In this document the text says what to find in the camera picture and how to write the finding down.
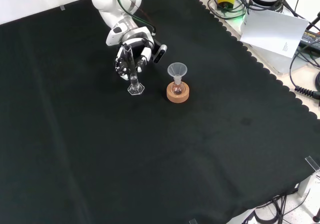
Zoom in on round cork ring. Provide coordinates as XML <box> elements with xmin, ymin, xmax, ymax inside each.
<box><xmin>166</xmin><ymin>80</ymin><xmax>191</xmax><ymax>103</ymax></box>

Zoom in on black floor cables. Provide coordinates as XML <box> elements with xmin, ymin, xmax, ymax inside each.
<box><xmin>239</xmin><ymin>188</ymin><xmax>312</xmax><ymax>224</ymax></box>

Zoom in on black power supply brick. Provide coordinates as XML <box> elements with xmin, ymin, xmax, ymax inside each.
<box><xmin>298</xmin><ymin>30</ymin><xmax>320</xmax><ymax>48</ymax></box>

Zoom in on clear plastic funnel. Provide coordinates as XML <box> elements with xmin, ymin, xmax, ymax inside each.
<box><xmin>167</xmin><ymin>62</ymin><xmax>190</xmax><ymax>85</ymax></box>

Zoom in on black coiled cable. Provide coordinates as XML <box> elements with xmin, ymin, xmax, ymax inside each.
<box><xmin>294</xmin><ymin>85</ymin><xmax>320</xmax><ymax>99</ymax></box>

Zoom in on pale white board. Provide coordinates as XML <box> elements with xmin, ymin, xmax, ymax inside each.
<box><xmin>239</xmin><ymin>7</ymin><xmax>311</xmax><ymax>59</ymax></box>

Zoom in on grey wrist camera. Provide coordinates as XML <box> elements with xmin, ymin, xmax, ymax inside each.
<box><xmin>152</xmin><ymin>43</ymin><xmax>168</xmax><ymax>64</ymax></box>

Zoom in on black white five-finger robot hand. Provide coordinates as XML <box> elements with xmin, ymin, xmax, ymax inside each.
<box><xmin>114</xmin><ymin>38</ymin><xmax>153</xmax><ymax>81</ymax></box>

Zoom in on clear glass graduated cylinder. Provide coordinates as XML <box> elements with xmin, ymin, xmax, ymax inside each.
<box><xmin>123</xmin><ymin>45</ymin><xmax>146</xmax><ymax>96</ymax></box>

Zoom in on black bench cloth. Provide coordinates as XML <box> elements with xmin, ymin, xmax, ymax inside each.
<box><xmin>0</xmin><ymin>0</ymin><xmax>320</xmax><ymax>224</ymax></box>

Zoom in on small round-bottom glass flask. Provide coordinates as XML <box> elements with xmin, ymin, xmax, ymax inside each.
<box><xmin>171</xmin><ymin>80</ymin><xmax>186</xmax><ymax>96</ymax></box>

